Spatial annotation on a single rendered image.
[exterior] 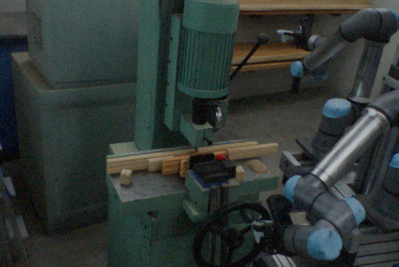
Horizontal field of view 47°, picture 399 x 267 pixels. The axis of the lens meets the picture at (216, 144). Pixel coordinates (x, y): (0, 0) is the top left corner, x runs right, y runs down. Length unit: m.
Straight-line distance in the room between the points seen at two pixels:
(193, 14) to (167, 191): 0.58
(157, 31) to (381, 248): 1.16
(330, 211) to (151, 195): 0.60
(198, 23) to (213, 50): 0.10
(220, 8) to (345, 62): 4.16
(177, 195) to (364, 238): 0.71
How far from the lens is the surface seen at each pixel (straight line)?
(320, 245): 1.14
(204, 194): 1.47
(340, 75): 5.58
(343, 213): 1.21
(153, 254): 1.68
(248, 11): 4.00
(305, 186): 1.27
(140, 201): 1.51
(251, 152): 1.81
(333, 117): 2.10
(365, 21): 2.03
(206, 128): 1.61
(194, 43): 1.48
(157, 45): 1.69
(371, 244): 1.84
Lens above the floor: 1.76
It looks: 27 degrees down
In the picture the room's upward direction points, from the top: 7 degrees clockwise
